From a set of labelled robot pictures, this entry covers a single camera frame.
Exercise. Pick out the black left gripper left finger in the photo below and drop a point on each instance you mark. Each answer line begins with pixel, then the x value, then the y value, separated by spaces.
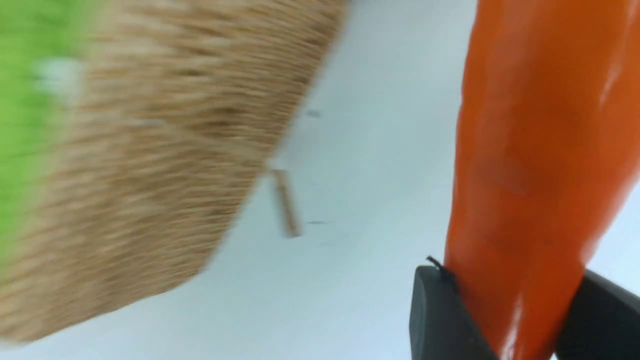
pixel 440 326

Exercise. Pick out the woven rattan basket green lining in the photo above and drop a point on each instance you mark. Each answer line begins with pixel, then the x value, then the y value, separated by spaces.
pixel 132 132

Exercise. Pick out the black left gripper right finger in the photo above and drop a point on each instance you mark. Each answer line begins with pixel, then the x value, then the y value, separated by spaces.
pixel 603 322

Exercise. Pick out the orange plastic carrot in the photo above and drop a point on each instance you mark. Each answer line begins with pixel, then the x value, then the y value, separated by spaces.
pixel 546 153

